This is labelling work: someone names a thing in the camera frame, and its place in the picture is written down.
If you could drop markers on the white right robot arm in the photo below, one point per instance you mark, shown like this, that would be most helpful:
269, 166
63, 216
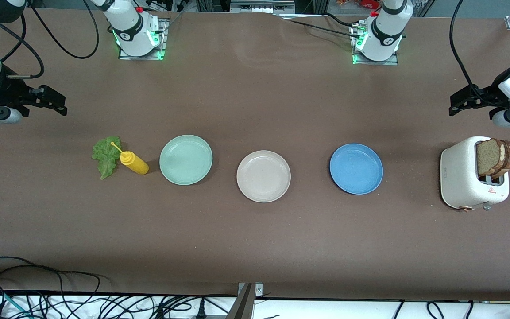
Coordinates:
131, 31

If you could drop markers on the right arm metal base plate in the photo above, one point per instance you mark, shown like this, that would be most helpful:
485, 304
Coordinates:
162, 40

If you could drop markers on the dark grey metal beam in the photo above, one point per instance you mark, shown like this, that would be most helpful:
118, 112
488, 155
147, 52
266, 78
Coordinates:
241, 308

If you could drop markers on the black power plug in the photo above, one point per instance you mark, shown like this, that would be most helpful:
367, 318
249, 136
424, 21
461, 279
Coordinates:
201, 312

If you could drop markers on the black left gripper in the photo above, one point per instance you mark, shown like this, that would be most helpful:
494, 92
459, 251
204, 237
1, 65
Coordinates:
486, 94

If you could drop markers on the blue plate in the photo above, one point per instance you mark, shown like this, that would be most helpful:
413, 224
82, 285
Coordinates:
356, 168

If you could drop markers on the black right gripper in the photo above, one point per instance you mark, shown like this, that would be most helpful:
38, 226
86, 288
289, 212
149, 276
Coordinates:
8, 91

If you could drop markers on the light-crust bread slice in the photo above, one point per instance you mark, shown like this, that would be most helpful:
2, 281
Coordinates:
485, 157

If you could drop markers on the dark-crust bread slice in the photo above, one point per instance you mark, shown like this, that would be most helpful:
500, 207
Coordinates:
509, 155

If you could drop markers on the yellow squeeze bottle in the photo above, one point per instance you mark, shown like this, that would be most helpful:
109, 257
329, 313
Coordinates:
135, 164

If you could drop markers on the beige plate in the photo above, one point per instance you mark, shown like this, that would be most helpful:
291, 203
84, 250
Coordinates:
263, 176

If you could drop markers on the red package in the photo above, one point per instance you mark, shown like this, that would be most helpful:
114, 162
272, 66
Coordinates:
361, 3

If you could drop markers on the silver table bracket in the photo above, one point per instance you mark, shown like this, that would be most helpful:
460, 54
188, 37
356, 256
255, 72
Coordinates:
258, 290

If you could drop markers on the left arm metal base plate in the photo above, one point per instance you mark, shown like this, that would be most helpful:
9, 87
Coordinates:
388, 63

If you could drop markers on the white toaster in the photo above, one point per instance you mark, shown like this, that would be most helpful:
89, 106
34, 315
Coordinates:
458, 177

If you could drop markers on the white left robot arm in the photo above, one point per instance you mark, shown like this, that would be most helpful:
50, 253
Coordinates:
383, 40

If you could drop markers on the mint green plate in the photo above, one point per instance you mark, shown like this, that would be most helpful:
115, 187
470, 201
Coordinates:
186, 159

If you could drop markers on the grey power strip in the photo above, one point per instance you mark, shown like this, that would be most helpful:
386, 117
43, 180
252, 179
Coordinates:
261, 6

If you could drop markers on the green lettuce leaf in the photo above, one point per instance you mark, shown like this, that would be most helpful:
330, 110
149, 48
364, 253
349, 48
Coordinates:
104, 157

